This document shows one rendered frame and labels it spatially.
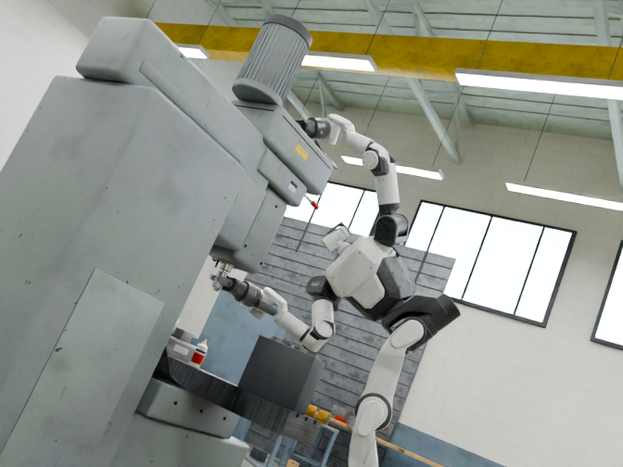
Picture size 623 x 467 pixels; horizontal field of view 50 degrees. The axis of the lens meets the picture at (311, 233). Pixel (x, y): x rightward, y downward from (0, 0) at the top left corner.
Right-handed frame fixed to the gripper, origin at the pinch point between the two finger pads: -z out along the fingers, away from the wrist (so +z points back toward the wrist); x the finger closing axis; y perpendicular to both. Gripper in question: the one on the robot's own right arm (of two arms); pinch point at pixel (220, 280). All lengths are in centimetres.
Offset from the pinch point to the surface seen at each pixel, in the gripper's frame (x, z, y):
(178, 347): -8.7, 0.6, 29.5
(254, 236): 10.9, -0.8, -19.1
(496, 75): -161, 281, -305
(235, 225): 17.6, -14.6, -17.4
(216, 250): 3.4, -9.0, -8.7
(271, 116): 18, -20, -60
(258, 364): 38.5, 3.1, 24.3
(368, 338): -518, 610, -91
